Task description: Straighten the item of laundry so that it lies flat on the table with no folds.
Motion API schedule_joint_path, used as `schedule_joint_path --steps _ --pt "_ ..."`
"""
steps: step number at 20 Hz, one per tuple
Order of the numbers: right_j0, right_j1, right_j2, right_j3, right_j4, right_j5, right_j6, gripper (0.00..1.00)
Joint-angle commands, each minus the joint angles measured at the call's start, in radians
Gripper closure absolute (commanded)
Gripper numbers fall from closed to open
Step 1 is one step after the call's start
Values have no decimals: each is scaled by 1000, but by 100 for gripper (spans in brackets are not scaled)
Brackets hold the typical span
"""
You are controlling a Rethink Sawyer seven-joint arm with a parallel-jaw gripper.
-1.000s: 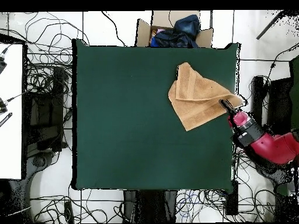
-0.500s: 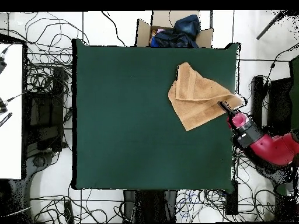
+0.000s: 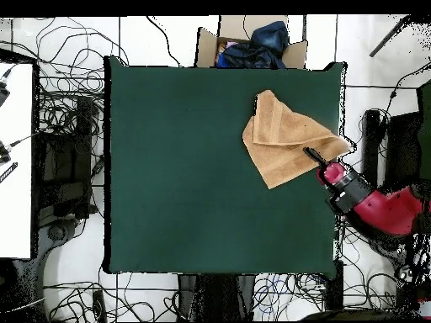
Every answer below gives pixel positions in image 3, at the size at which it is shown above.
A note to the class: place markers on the tan terry towel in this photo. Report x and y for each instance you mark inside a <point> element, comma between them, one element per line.
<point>286,151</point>

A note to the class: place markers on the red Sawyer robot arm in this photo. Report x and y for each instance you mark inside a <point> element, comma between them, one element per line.
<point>387,208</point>

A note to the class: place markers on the black flat strip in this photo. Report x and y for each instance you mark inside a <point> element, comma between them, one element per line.
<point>8,172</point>

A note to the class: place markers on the green covered table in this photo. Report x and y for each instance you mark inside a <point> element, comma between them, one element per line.
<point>426,134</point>

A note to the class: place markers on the black rectangular block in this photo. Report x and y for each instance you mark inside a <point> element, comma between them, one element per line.
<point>334,289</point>

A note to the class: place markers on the dark blue clothes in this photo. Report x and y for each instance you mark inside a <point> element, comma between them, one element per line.
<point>262,50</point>

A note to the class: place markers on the black rod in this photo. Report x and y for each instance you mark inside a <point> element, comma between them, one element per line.
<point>387,37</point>

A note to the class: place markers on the dark green table cloth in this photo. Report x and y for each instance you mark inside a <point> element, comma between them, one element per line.
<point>168,168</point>

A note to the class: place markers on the cardboard box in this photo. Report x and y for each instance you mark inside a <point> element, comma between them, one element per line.
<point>205,50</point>

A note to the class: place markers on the grey chair base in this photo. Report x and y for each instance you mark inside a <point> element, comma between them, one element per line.
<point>55,232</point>

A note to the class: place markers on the white desk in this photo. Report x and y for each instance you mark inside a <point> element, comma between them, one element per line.
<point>17,202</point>

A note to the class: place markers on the black metal frame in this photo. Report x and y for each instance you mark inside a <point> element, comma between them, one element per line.
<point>82,134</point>
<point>370,141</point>

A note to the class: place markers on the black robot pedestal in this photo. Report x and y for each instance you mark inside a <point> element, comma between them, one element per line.
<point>215,296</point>

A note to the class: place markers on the black camera device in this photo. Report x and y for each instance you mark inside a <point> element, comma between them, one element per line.
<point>2,94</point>
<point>3,154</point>

